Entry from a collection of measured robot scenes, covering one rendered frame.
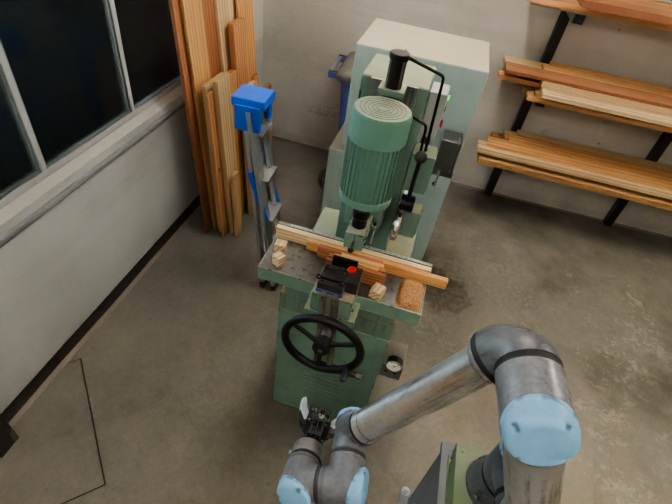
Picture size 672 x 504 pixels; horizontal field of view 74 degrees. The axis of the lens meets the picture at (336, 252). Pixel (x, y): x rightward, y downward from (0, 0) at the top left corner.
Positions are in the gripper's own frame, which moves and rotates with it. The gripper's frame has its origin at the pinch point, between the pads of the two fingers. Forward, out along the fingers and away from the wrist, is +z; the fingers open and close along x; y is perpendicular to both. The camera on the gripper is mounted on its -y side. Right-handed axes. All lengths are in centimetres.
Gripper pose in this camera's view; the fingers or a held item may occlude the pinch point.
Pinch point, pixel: (325, 406)
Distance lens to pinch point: 150.4
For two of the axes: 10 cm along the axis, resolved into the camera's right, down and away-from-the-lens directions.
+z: 2.1, -3.4, 9.2
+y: 2.1, -9.0, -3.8
